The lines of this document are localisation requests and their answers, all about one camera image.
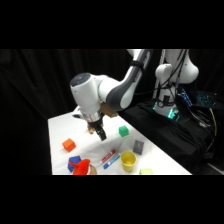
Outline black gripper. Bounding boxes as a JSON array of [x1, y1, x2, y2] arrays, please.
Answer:
[[81, 111, 108, 142]]

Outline red marker pen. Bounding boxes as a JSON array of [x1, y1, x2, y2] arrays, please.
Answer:
[[98, 148, 117, 167]]

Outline blue marker pen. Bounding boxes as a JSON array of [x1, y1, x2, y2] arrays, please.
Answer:
[[102, 153, 121, 170]]

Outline green cube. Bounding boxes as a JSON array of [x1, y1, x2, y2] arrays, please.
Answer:
[[118, 125, 130, 138]]

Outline brown wooden block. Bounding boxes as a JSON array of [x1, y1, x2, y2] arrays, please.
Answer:
[[100, 102, 119, 119]]

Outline orange cube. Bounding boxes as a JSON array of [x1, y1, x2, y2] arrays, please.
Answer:
[[61, 137, 77, 153]]

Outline tan round object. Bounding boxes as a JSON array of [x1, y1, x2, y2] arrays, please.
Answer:
[[87, 164, 98, 176]]

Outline red plastic object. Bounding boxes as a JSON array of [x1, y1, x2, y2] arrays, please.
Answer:
[[72, 158, 92, 176]]

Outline grey block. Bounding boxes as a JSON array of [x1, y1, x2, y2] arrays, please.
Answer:
[[132, 139, 145, 155]]

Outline blue block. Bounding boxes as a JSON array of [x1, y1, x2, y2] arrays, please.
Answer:
[[67, 155, 83, 173]]

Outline yellow plastic cup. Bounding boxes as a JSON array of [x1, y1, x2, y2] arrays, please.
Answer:
[[120, 150, 138, 173]]

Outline light green block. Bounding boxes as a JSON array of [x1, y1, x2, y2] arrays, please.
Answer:
[[139, 168, 154, 176]]

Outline black robot stand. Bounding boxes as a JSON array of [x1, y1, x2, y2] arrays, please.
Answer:
[[119, 99, 216, 176]]

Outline small green light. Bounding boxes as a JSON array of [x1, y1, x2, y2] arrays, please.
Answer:
[[167, 108, 181, 122]]

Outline black curtain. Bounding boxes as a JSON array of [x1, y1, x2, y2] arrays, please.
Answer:
[[0, 49, 224, 176]]

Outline blue lit device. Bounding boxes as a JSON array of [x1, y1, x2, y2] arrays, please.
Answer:
[[194, 90, 220, 110]]

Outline black cable bundle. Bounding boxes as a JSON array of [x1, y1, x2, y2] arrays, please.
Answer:
[[153, 49, 188, 108]]

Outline yellow cable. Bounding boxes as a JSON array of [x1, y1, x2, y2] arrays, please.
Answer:
[[208, 108, 219, 138]]

